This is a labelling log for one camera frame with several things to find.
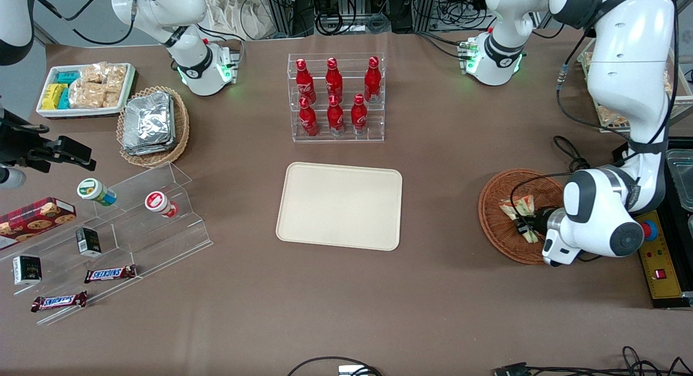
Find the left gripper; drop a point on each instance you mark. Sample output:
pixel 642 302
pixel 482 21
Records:
pixel 537 220

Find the black countertop appliance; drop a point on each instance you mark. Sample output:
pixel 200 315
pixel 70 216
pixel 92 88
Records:
pixel 686 267

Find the clear acrylic stepped shelf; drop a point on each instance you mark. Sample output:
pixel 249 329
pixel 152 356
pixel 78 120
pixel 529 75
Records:
pixel 162 235

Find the teal snack packet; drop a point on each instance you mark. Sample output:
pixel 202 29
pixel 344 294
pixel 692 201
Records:
pixel 67 77
pixel 64 98

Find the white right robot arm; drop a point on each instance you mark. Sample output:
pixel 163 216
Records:
pixel 184 7

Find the red lidded yogurt cup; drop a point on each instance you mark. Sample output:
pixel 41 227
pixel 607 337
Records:
pixel 159 202

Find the small grey device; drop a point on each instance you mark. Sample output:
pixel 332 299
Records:
pixel 352 370

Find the cream plastic tray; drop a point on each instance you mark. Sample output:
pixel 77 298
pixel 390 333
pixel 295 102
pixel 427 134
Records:
pixel 338 205

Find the clear bag of rice crackers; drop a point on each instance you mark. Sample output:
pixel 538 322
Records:
pixel 112 97
pixel 116 75
pixel 93 72
pixel 587 59
pixel 86 96
pixel 612 115

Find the yellow control panel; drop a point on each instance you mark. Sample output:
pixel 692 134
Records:
pixel 663 262

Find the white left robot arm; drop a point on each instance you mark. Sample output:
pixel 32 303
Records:
pixel 628 56

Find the clear acrylic bottle rack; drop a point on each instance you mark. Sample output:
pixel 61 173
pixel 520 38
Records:
pixel 349 67

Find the brown wicker basket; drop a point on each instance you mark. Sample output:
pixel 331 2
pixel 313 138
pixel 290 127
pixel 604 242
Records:
pixel 495 235

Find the silver foil wrapped pack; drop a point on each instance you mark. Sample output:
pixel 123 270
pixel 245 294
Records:
pixel 143 150
pixel 149 121

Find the white rectangular bin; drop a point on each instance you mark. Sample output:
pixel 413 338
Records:
pixel 86 113

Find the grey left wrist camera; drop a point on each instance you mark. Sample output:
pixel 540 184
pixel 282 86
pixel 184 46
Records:
pixel 555 250

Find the yellow snack packet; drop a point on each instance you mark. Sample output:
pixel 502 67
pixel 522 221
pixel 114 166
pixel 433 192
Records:
pixel 52 96

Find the triangle sandwich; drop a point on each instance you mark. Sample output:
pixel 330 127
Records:
pixel 522 205

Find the aluminium frame rack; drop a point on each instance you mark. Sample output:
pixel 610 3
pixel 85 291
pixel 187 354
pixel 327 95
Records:
pixel 346 2

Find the light wicker basket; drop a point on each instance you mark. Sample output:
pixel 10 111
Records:
pixel 157 159

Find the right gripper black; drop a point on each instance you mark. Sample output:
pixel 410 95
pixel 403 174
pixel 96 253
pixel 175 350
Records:
pixel 21 144

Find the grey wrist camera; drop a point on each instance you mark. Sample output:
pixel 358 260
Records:
pixel 555 250
pixel 11 178

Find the beige cloth bag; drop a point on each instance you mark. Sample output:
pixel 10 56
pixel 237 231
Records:
pixel 233 15

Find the red cola bottle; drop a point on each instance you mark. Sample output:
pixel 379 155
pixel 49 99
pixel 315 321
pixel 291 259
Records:
pixel 372 79
pixel 334 78
pixel 335 117
pixel 359 115
pixel 305 79
pixel 308 118

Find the clear plastic container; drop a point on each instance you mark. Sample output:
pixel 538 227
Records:
pixel 682 175

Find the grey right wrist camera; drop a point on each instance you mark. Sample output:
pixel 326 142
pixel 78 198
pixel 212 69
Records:
pixel 11 178

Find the green sunflower lidded cup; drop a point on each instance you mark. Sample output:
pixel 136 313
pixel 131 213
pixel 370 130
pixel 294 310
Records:
pixel 93 190

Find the Snickers chocolate bar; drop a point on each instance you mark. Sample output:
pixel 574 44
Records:
pixel 58 301
pixel 110 273

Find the red tartan cookie box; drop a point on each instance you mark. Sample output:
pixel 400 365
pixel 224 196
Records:
pixel 32 219

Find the small black drink carton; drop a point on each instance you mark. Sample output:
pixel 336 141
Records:
pixel 88 241
pixel 27 270

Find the red emergency stop button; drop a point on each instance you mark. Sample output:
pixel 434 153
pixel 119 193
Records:
pixel 649 231

